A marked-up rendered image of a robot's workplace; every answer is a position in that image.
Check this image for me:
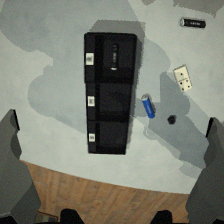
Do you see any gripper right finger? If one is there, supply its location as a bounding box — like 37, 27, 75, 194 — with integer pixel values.
185, 117, 224, 224

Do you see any cream domino tile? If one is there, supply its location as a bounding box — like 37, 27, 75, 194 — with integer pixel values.
173, 66, 192, 92

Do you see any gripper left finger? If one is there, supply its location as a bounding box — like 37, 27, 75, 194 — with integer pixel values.
0, 109, 41, 224

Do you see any black bin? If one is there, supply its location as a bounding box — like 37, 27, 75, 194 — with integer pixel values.
84, 32, 137, 155

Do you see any blue battery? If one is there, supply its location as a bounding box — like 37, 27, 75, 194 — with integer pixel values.
141, 96, 155, 119

